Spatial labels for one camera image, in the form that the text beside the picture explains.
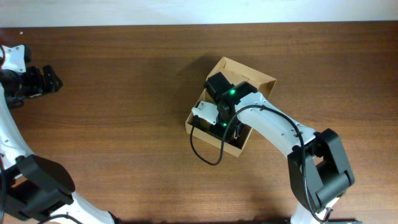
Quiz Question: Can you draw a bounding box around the green tape roll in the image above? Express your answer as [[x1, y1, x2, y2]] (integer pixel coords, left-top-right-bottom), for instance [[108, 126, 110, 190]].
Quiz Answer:
[[198, 118, 212, 133]]

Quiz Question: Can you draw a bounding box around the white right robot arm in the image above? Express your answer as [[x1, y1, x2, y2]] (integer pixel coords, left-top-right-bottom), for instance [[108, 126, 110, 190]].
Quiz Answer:
[[204, 72, 354, 223]]

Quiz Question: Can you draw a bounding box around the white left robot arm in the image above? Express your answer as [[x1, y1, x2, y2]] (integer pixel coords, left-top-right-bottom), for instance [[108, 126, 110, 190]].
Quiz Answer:
[[1, 65, 122, 224]]

